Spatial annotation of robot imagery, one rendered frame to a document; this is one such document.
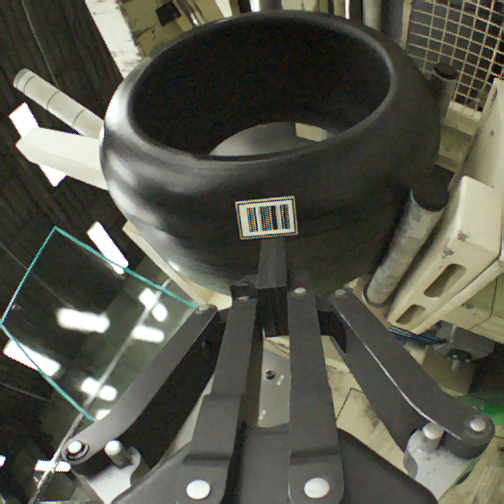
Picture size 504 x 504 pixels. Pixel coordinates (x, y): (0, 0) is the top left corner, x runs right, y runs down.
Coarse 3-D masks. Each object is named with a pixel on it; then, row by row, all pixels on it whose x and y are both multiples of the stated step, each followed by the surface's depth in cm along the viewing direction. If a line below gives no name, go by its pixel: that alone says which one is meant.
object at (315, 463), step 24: (288, 312) 13; (312, 312) 13; (312, 336) 12; (312, 360) 10; (312, 384) 9; (312, 408) 8; (312, 432) 7; (336, 432) 7; (312, 456) 6; (336, 456) 6; (288, 480) 6; (312, 480) 5; (336, 480) 5
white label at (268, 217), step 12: (240, 204) 33; (252, 204) 33; (264, 204) 33; (276, 204) 33; (288, 204) 33; (240, 216) 34; (252, 216) 33; (264, 216) 33; (276, 216) 33; (288, 216) 33; (240, 228) 34; (252, 228) 34; (264, 228) 34; (276, 228) 34; (288, 228) 34
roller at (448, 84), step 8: (440, 64) 40; (432, 72) 42; (440, 72) 40; (448, 72) 39; (456, 72) 39; (432, 80) 42; (440, 80) 41; (448, 80) 40; (456, 80) 40; (432, 88) 43; (440, 88) 42; (448, 88) 41; (440, 96) 43; (448, 96) 43; (440, 104) 45; (448, 104) 45; (440, 112) 46; (440, 120) 48; (440, 128) 50
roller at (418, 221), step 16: (416, 192) 31; (432, 192) 30; (416, 208) 32; (432, 208) 30; (400, 224) 37; (416, 224) 33; (432, 224) 33; (400, 240) 38; (416, 240) 36; (384, 256) 46; (400, 256) 41; (384, 272) 48; (400, 272) 45; (368, 288) 59; (384, 288) 52
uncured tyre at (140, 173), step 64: (192, 64) 64; (256, 64) 70; (320, 64) 66; (384, 64) 42; (128, 128) 41; (192, 128) 76; (384, 128) 34; (128, 192) 39; (192, 192) 34; (256, 192) 33; (320, 192) 33; (384, 192) 34; (192, 256) 40; (256, 256) 37; (320, 256) 38
